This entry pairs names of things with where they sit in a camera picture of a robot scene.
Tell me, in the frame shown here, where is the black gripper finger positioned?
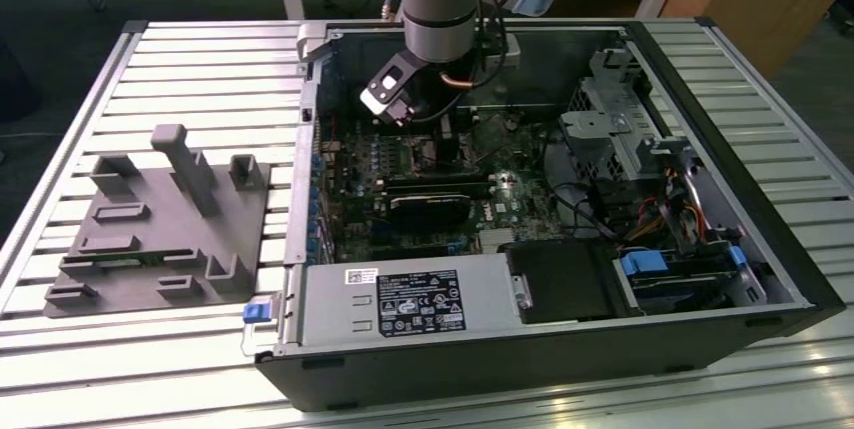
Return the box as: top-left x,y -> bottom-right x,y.
434,134 -> 463,166

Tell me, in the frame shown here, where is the black RAM slot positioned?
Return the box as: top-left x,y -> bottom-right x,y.
385,174 -> 492,188
385,183 -> 492,196

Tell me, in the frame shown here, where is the black graphics card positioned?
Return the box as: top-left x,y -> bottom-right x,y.
384,191 -> 472,230

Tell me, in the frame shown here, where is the green motherboard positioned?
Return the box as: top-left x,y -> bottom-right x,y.
312,103 -> 588,265

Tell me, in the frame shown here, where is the small silver heatsink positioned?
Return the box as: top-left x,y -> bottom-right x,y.
479,228 -> 519,253

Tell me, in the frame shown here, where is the grey metal drive cage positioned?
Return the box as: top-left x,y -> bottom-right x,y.
556,46 -> 702,185

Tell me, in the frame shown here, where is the black plastic shroud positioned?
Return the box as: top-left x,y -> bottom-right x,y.
499,239 -> 622,325

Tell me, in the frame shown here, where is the silver power supply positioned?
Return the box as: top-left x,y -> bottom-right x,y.
292,254 -> 535,350

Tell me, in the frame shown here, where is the blue disk carrier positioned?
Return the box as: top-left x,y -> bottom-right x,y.
619,247 -> 668,280

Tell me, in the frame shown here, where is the blue case latch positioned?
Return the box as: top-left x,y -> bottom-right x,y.
243,301 -> 276,324

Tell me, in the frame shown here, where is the black hard disk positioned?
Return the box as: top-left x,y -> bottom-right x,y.
626,268 -> 742,313

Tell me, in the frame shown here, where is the grey parts rack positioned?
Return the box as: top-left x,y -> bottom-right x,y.
40,123 -> 275,319

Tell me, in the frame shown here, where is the black PC case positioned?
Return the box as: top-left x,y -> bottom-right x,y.
252,17 -> 847,413

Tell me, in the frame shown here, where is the green RAM stick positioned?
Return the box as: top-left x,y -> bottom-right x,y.
92,254 -> 165,266

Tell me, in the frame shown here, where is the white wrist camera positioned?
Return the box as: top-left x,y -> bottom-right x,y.
359,51 -> 428,126

